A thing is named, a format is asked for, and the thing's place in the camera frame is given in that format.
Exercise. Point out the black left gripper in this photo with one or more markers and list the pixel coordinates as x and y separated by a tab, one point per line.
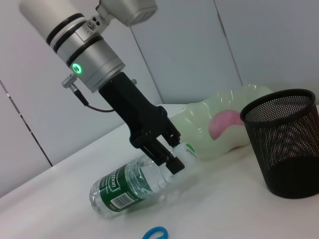
134	112

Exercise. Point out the pale green glass fruit plate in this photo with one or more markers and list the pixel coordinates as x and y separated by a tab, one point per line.
199	119

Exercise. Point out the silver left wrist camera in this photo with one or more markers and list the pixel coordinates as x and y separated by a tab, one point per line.
134	10

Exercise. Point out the pink peach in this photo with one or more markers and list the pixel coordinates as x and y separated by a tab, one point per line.
221	123

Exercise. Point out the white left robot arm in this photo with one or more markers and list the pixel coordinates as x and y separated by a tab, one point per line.
94	62

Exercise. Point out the blue scissors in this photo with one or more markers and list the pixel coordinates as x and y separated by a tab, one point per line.
154	232

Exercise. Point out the clear green-label water bottle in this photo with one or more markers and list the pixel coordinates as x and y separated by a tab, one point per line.
119	191

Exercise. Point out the black mesh pen cup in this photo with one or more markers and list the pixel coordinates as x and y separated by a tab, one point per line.
289	159

